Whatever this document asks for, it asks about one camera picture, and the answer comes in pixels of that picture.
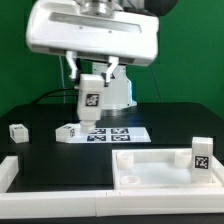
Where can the fiducial marker sheet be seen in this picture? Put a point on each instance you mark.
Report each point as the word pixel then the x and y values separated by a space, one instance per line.
pixel 113 135

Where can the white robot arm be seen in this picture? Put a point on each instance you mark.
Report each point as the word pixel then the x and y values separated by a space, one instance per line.
pixel 118 94

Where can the white U-shaped fence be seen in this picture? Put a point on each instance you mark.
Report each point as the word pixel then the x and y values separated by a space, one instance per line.
pixel 92 203

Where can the white square table top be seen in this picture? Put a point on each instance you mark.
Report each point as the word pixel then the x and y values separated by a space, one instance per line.
pixel 159 168

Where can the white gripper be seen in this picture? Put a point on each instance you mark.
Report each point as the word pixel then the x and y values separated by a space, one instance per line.
pixel 58 27

